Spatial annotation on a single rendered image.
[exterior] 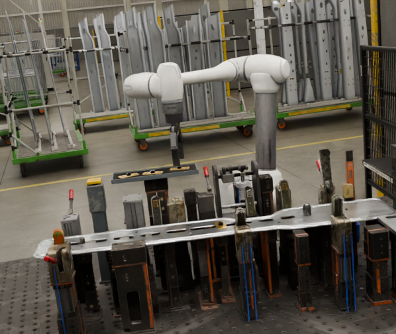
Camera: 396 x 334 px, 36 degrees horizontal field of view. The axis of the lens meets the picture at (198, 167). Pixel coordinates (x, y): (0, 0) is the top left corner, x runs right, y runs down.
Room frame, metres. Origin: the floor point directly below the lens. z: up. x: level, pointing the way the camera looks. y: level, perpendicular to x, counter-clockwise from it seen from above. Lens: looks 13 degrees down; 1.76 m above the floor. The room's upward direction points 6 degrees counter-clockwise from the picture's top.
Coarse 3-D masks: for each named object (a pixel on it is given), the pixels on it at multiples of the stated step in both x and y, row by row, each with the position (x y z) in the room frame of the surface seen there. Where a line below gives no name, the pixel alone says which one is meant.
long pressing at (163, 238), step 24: (264, 216) 2.31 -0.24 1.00; (288, 216) 2.30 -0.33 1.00; (312, 216) 2.26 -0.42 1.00; (360, 216) 2.20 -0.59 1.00; (48, 240) 2.30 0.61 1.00; (72, 240) 2.27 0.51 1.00; (96, 240) 2.25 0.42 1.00; (120, 240) 2.22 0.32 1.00; (168, 240) 2.17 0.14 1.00; (192, 240) 2.16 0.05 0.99
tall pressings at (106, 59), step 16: (80, 32) 11.71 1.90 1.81; (96, 32) 12.00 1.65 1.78; (96, 64) 11.73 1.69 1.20; (112, 64) 11.80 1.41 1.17; (96, 80) 11.77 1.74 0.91; (112, 80) 11.83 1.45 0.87; (96, 96) 11.73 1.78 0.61; (112, 96) 11.79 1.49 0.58; (128, 96) 11.61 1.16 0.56; (96, 112) 11.71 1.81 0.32
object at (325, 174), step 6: (324, 150) 2.42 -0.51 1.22; (324, 156) 2.45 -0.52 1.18; (324, 162) 2.45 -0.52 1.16; (324, 168) 2.45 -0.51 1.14; (330, 168) 2.44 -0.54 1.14; (324, 174) 2.44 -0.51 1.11; (330, 174) 2.43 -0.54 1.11; (324, 180) 2.43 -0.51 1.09; (330, 180) 2.43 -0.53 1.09; (324, 186) 2.42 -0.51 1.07; (330, 186) 2.43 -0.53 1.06
